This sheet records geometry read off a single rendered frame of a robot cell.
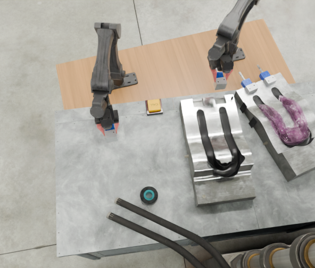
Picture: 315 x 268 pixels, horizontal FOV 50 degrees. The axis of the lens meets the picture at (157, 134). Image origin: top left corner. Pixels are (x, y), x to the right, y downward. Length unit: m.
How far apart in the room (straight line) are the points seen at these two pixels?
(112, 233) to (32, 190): 1.11
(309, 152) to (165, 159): 0.65
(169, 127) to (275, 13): 1.94
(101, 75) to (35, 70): 1.64
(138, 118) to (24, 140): 1.21
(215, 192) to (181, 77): 0.65
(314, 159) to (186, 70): 0.76
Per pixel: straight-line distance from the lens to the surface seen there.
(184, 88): 1.78
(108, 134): 1.50
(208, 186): 1.53
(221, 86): 1.66
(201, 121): 1.61
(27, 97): 2.85
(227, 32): 1.51
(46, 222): 2.46
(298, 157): 1.62
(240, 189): 1.55
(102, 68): 1.37
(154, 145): 1.63
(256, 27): 2.08
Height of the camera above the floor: 2.32
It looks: 67 degrees down
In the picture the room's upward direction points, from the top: straight up
